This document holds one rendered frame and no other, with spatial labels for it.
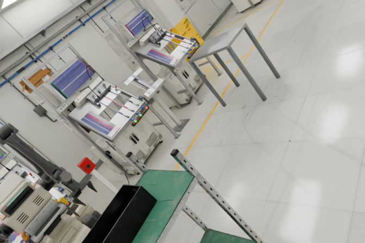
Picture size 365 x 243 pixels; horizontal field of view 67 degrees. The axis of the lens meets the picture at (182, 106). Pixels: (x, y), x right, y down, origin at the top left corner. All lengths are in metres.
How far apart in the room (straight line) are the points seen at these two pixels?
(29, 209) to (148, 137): 2.32
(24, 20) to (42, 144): 2.16
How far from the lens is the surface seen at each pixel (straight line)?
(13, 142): 1.80
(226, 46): 2.99
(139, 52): 4.38
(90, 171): 3.45
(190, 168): 1.24
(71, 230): 2.14
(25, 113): 5.19
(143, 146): 3.97
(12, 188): 1.97
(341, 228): 1.98
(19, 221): 2.05
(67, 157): 5.27
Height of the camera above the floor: 1.62
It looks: 20 degrees down
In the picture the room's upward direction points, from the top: 40 degrees counter-clockwise
